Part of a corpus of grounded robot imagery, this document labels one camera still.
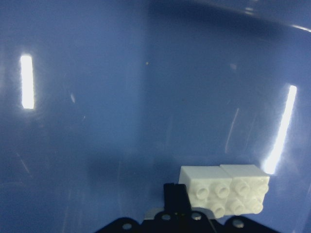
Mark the blue plastic tray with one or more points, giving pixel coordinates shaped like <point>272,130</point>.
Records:
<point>103,101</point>

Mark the white block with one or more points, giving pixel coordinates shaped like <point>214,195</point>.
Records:
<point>247,189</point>
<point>208,187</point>

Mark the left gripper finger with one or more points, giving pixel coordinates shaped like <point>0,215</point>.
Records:
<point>176,200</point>

